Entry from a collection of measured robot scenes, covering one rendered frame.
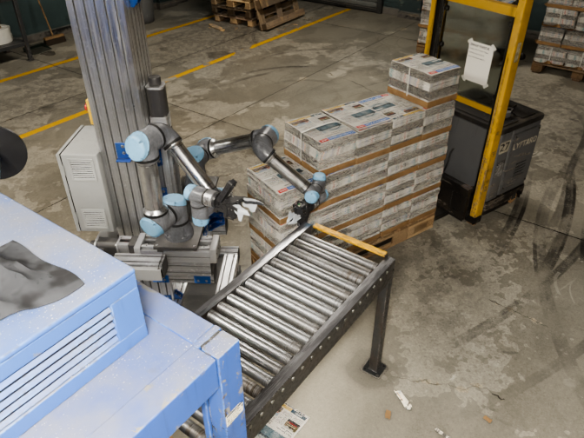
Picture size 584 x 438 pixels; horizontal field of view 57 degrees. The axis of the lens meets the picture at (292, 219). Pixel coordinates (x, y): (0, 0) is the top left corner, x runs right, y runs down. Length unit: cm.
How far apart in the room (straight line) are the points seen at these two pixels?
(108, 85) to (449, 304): 246
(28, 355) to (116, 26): 174
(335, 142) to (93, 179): 136
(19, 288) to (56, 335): 12
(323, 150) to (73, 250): 213
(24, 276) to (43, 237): 17
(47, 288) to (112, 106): 166
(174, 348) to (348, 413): 189
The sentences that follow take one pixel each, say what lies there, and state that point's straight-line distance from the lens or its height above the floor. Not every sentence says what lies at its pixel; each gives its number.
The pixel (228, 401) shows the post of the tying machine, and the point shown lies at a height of 139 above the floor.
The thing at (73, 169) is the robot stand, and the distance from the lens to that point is 290.
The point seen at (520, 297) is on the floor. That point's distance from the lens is 392.
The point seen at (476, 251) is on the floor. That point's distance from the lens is 422.
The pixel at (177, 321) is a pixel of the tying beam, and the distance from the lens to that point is 132.
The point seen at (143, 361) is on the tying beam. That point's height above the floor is 154.
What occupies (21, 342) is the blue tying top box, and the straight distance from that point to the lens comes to 109.
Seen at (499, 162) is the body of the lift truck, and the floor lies 51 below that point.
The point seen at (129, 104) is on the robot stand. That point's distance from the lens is 268.
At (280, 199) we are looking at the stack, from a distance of 312.
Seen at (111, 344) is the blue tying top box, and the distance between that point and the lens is 123.
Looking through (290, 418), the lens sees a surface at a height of 1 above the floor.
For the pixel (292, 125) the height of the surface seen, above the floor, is 106.
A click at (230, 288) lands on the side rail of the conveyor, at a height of 80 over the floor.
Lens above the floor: 247
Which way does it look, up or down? 35 degrees down
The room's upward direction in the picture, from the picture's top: straight up
